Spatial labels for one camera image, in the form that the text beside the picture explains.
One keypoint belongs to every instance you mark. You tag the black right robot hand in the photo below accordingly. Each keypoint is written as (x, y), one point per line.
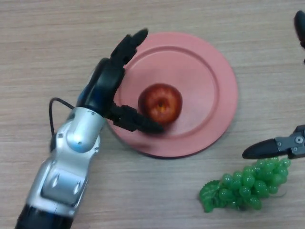
(290, 145)

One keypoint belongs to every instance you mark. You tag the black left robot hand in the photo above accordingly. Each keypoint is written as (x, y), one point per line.
(104, 83)

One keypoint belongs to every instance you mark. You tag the red apple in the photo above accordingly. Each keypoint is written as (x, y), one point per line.
(162, 102)

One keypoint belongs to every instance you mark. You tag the pink round plate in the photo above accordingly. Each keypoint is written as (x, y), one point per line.
(202, 95)

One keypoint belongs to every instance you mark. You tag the green plastic grape bunch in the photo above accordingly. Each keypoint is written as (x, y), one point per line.
(243, 186)

